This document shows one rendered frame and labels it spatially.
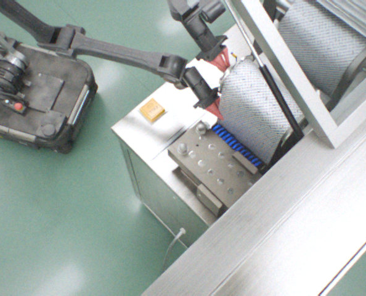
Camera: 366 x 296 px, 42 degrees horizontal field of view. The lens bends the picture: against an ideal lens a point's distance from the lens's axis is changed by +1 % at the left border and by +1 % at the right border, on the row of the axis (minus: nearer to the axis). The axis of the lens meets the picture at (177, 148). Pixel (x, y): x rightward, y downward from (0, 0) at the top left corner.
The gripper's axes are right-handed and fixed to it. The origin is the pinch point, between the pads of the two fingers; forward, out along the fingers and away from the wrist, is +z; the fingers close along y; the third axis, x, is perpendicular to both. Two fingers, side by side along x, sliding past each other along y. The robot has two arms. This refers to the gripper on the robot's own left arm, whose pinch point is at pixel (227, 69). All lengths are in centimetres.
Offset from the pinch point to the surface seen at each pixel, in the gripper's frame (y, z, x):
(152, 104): 16.6, 3.0, -35.8
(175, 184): 33.7, 24.3, -18.7
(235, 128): 9.0, 17.9, -2.4
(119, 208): 50, 57, -108
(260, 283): 46, 19, 50
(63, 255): 88, 52, -109
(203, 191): 31.3, 25.0, -2.3
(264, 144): 9.4, 22.7, 9.7
